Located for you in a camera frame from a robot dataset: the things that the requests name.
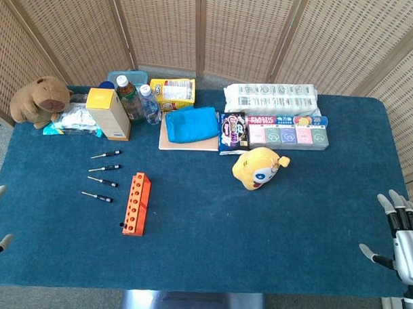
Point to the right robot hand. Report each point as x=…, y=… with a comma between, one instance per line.
x=406, y=249

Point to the dark robot base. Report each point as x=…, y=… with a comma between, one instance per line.
x=191, y=304

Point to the orange screwdriver holder block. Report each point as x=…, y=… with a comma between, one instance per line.
x=137, y=199

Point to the brown capybara plush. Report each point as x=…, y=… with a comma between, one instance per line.
x=38, y=99

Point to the wet wipes pack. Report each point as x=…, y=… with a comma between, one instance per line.
x=75, y=121

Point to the yellow carton box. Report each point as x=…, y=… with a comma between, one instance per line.
x=109, y=119

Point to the green tea bottle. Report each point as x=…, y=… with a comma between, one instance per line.
x=130, y=101

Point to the yellow plush toy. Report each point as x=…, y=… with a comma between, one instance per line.
x=253, y=169

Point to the clear water bottle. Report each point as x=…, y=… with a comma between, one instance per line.
x=150, y=106

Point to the blue lidded plastic container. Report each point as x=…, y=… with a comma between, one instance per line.
x=134, y=75

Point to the blue felt table cover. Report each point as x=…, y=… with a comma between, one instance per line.
x=224, y=236

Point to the beige flat board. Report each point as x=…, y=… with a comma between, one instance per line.
x=190, y=146

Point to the white paper towel pack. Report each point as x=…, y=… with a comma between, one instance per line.
x=273, y=97

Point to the yellow snack bag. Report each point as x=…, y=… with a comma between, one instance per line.
x=173, y=92

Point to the blue cloth bag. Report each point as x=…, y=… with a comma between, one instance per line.
x=192, y=125

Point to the dark snack packet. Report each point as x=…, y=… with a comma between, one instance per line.
x=232, y=133

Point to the woven folding screen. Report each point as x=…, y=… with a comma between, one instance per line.
x=244, y=33

